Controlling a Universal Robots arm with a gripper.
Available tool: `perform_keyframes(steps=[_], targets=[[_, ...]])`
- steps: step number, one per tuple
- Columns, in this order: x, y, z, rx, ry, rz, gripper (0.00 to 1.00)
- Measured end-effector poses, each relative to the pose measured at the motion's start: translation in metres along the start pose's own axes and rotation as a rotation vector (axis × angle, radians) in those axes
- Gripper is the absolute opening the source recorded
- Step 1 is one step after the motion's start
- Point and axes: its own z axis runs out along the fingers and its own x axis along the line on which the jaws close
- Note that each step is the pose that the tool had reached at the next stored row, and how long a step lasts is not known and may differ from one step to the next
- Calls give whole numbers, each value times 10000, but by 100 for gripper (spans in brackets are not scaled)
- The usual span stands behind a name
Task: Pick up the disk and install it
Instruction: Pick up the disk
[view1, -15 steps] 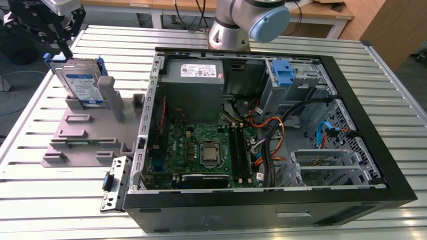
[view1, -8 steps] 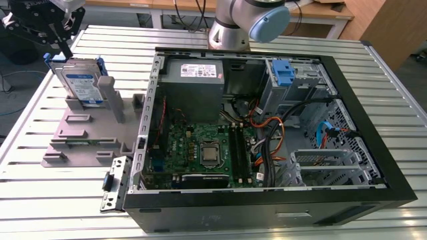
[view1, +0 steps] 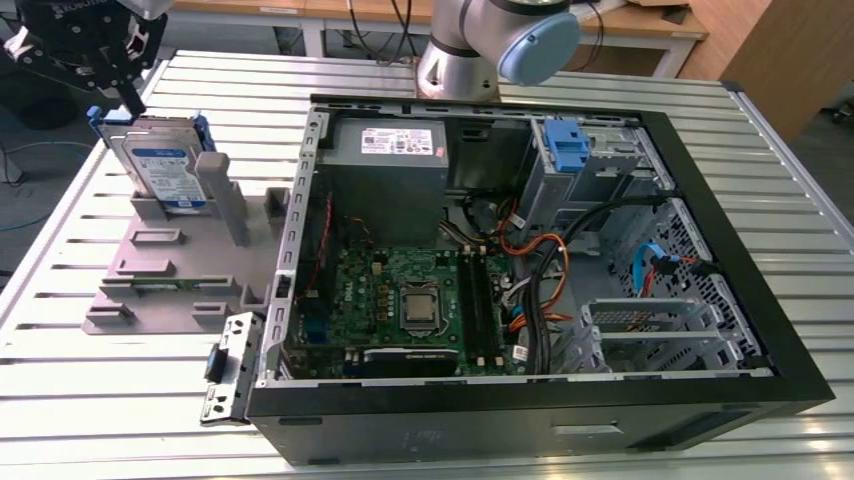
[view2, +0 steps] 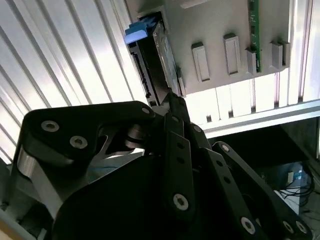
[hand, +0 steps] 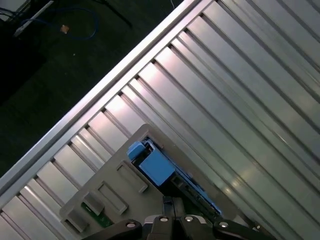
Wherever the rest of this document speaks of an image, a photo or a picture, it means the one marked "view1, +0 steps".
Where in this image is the grey metal drive cage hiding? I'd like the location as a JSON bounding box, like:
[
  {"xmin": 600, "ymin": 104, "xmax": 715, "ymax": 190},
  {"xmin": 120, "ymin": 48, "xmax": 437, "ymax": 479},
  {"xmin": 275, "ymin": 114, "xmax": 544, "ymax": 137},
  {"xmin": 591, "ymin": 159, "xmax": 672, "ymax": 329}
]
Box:
[{"xmin": 519, "ymin": 117, "xmax": 675, "ymax": 236}]

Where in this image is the silver CPU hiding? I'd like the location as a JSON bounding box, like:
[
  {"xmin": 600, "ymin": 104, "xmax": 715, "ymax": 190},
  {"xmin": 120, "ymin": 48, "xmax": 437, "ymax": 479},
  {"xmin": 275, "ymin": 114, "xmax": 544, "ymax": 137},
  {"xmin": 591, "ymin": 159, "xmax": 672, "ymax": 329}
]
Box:
[{"xmin": 403, "ymin": 294, "xmax": 439, "ymax": 322}]

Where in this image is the black graphics card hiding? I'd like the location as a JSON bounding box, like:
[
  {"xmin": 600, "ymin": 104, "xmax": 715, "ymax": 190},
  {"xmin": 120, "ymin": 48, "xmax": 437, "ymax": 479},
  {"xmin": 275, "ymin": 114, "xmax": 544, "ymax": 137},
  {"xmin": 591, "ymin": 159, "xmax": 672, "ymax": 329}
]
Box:
[{"xmin": 343, "ymin": 344, "xmax": 461, "ymax": 379}]

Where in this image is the blue data wire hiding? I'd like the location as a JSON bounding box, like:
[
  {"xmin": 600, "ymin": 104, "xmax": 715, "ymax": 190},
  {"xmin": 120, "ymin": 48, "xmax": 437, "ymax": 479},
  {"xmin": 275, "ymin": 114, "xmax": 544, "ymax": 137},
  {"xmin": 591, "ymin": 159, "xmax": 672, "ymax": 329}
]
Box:
[{"xmin": 632, "ymin": 242, "xmax": 676, "ymax": 300}]

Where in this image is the metal expansion slot bracket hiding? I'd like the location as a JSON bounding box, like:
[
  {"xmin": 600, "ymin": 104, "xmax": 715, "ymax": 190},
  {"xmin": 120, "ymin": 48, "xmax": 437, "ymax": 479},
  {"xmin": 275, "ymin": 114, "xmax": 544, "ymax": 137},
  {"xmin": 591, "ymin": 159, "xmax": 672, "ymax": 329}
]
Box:
[{"xmin": 199, "ymin": 310, "xmax": 263, "ymax": 427}]

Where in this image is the black open PC case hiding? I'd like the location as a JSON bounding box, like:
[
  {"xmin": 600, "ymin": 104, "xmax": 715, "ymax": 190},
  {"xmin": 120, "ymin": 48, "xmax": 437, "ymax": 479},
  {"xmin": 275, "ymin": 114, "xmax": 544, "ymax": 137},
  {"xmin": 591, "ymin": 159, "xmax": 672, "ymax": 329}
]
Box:
[{"xmin": 243, "ymin": 92, "xmax": 836, "ymax": 466}]

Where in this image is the blue floor cable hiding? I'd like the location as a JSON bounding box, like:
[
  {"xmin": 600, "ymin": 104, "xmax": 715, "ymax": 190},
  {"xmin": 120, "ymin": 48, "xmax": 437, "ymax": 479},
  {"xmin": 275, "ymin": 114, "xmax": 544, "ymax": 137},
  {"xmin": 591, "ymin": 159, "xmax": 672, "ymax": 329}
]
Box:
[{"xmin": 0, "ymin": 139, "xmax": 95, "ymax": 234}]

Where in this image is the black RAM slot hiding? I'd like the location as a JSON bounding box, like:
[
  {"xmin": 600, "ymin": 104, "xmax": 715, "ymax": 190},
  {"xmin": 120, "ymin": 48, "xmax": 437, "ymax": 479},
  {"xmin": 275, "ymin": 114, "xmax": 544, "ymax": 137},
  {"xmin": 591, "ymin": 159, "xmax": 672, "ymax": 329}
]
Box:
[
  {"xmin": 456, "ymin": 247, "xmax": 487, "ymax": 369},
  {"xmin": 473, "ymin": 247, "xmax": 507, "ymax": 367}
]

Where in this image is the black mesh waste basket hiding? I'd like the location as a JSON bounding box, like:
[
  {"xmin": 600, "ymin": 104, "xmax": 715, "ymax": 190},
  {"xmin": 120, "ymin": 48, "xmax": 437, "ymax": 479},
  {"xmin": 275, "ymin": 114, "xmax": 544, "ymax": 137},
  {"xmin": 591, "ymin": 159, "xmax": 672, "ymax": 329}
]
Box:
[{"xmin": 0, "ymin": 62, "xmax": 79, "ymax": 131}]

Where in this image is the black cable bundle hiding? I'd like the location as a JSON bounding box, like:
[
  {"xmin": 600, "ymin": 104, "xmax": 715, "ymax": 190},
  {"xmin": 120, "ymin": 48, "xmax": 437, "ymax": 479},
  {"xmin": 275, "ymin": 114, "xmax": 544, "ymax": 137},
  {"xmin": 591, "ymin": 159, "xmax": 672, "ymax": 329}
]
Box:
[{"xmin": 523, "ymin": 197, "xmax": 668, "ymax": 376}]

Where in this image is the orange wire bundle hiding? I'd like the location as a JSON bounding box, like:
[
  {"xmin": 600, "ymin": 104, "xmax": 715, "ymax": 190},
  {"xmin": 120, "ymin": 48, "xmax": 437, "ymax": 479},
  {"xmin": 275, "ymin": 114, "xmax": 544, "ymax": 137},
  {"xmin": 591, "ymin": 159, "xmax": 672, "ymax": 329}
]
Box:
[{"xmin": 496, "ymin": 232, "xmax": 575, "ymax": 331}]

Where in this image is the green RAM stick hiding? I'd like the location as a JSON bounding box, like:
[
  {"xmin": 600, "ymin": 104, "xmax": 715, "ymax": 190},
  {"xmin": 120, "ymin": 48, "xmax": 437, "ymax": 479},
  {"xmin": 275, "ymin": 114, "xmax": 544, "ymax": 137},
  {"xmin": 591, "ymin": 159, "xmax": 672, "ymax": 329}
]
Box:
[{"xmin": 129, "ymin": 279, "xmax": 201, "ymax": 293}]

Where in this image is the wooden desk white frame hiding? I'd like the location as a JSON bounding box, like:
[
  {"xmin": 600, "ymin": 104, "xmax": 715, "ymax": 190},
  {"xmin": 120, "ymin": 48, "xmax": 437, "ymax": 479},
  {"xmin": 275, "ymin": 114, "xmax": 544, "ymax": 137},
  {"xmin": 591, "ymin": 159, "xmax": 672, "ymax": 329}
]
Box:
[
  {"xmin": 576, "ymin": 0, "xmax": 708, "ymax": 76},
  {"xmin": 165, "ymin": 0, "xmax": 435, "ymax": 59}
]

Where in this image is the green motherboard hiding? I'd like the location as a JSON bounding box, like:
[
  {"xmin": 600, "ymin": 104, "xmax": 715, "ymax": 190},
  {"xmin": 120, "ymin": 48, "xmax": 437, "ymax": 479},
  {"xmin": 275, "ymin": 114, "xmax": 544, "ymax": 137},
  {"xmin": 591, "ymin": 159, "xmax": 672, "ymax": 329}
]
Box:
[{"xmin": 285, "ymin": 244, "xmax": 528, "ymax": 379}]

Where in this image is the blue VGA connector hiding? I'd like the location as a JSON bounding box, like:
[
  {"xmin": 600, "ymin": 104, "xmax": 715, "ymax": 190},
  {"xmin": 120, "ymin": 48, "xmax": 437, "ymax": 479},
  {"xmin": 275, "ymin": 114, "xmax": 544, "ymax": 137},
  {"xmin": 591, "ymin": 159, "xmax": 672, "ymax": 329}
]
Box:
[{"xmin": 204, "ymin": 343, "xmax": 229, "ymax": 384}]

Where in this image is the brown wooden cabinet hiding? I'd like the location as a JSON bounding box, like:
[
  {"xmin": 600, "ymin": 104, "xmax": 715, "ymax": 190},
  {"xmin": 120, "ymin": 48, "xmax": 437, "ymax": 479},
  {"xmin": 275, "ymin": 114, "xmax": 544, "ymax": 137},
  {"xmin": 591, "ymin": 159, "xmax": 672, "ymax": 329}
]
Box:
[{"xmin": 679, "ymin": 0, "xmax": 854, "ymax": 146}]

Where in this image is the grey plastic parts rack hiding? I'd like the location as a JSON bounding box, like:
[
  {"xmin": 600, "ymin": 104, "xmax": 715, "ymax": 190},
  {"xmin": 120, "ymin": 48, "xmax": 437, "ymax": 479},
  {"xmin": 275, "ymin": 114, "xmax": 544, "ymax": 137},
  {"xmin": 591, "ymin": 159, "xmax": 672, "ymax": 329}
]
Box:
[{"xmin": 79, "ymin": 152, "xmax": 295, "ymax": 336}]

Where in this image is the red power wire black plug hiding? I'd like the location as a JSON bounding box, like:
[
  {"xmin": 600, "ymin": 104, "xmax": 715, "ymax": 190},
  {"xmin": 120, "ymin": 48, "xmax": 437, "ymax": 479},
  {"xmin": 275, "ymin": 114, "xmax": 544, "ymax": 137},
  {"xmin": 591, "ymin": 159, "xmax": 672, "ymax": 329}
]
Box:
[{"xmin": 670, "ymin": 253, "xmax": 728, "ymax": 282}]

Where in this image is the grey power supply unit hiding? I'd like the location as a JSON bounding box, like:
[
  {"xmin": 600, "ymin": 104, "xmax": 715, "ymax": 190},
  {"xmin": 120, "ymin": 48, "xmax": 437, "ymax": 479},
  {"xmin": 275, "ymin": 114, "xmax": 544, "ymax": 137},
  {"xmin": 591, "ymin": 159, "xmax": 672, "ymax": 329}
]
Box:
[{"xmin": 316, "ymin": 117, "xmax": 449, "ymax": 249}]

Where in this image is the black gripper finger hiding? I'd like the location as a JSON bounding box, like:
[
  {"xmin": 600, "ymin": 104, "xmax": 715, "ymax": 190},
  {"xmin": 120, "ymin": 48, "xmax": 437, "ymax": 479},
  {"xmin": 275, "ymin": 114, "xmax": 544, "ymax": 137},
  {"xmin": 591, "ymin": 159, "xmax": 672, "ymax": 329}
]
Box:
[
  {"xmin": 92, "ymin": 44, "xmax": 148, "ymax": 117},
  {"xmin": 2, "ymin": 27, "xmax": 95, "ymax": 91}
]

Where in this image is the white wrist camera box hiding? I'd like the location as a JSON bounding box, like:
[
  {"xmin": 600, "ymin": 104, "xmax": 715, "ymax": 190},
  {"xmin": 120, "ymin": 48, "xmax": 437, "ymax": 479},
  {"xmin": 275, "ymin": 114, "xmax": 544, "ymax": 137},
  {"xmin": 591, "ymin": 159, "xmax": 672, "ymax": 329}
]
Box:
[{"xmin": 125, "ymin": 0, "xmax": 168, "ymax": 24}]

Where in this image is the grey metal disk bay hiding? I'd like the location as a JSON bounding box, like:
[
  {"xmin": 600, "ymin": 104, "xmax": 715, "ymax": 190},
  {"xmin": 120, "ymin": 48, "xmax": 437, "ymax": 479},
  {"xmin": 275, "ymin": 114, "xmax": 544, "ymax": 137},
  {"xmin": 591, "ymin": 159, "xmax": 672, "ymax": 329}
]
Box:
[{"xmin": 579, "ymin": 297, "xmax": 766, "ymax": 374}]

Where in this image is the blue plastic drive latch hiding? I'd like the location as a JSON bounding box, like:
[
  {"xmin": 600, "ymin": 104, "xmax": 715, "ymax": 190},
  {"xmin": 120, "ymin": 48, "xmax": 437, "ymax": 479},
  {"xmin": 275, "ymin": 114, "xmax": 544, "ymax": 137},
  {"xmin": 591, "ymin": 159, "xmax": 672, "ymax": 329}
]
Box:
[{"xmin": 543, "ymin": 119, "xmax": 592, "ymax": 174}]

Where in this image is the hard disk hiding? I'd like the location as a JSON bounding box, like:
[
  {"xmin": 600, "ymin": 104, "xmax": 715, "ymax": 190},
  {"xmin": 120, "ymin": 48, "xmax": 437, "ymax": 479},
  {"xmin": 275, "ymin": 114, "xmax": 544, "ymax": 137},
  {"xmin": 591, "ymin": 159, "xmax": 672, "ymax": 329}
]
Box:
[{"xmin": 85, "ymin": 104, "xmax": 216, "ymax": 217}]

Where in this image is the black CPU socket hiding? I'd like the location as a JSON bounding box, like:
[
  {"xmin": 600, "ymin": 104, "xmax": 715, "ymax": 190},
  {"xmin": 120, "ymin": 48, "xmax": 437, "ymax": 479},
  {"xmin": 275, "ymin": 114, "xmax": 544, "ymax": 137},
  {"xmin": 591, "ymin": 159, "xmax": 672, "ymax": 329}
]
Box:
[{"xmin": 396, "ymin": 279, "xmax": 447, "ymax": 340}]

